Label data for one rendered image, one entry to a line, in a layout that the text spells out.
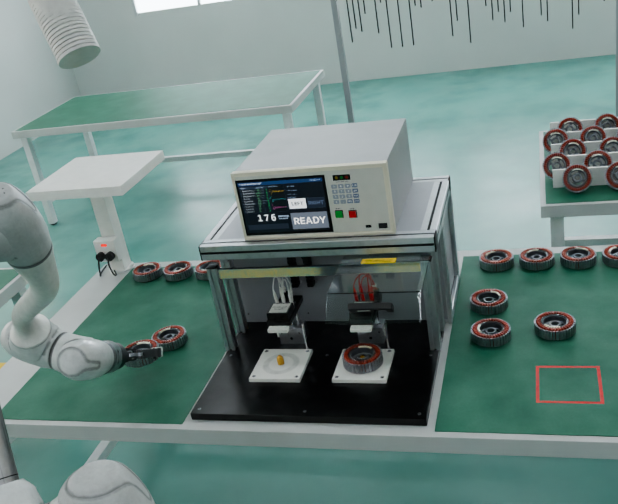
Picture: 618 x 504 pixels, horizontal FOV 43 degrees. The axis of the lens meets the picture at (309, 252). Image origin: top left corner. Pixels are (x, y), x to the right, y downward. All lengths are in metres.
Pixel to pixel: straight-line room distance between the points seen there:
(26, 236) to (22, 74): 7.41
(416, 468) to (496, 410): 1.03
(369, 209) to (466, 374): 0.51
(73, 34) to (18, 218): 1.48
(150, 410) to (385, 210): 0.86
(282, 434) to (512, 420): 0.58
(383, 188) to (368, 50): 6.48
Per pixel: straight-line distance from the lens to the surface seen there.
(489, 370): 2.20
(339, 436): 2.04
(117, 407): 2.36
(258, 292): 2.48
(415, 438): 2.00
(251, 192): 2.19
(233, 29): 8.86
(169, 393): 2.34
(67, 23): 3.03
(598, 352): 2.26
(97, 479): 1.52
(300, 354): 2.30
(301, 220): 2.18
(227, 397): 2.22
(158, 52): 9.26
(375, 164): 2.07
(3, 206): 1.61
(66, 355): 2.04
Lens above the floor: 2.01
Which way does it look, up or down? 25 degrees down
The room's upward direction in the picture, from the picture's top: 10 degrees counter-clockwise
